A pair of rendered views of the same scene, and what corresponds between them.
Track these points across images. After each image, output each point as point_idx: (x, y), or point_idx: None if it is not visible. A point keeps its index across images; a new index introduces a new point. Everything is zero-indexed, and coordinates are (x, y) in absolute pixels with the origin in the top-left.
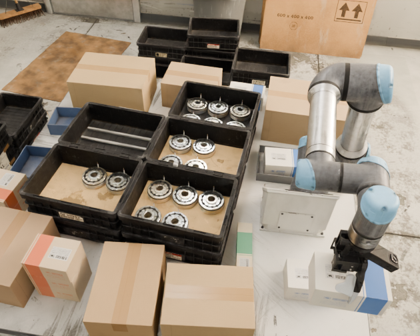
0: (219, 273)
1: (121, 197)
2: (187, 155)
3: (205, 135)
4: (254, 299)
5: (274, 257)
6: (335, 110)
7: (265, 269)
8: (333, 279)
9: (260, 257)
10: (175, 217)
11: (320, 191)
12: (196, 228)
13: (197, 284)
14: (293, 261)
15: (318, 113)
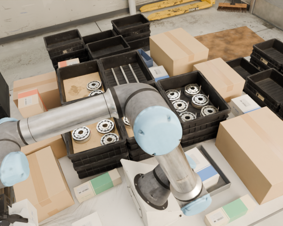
0: (53, 173)
1: (74, 99)
2: None
3: None
4: (68, 211)
5: (108, 207)
6: (87, 114)
7: (95, 206)
8: None
9: (103, 198)
10: (83, 131)
11: (145, 194)
12: (86, 146)
13: (40, 166)
14: (95, 216)
15: (70, 104)
